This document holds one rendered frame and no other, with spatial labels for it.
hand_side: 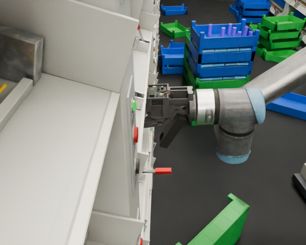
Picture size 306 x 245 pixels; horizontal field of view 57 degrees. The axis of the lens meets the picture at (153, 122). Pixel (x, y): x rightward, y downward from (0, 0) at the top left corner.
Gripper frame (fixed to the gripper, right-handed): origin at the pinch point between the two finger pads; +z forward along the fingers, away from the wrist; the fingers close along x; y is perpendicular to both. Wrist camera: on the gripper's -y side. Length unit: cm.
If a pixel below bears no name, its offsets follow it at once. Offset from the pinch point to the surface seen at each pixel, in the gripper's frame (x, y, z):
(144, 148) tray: 6.4, -6.0, -7.3
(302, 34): -194, -52, -132
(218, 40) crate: -77, -10, -38
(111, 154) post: 44, 26, -10
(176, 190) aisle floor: -26, -61, -15
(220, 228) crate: 6, -41, -29
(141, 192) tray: 20.4, -6.1, -7.6
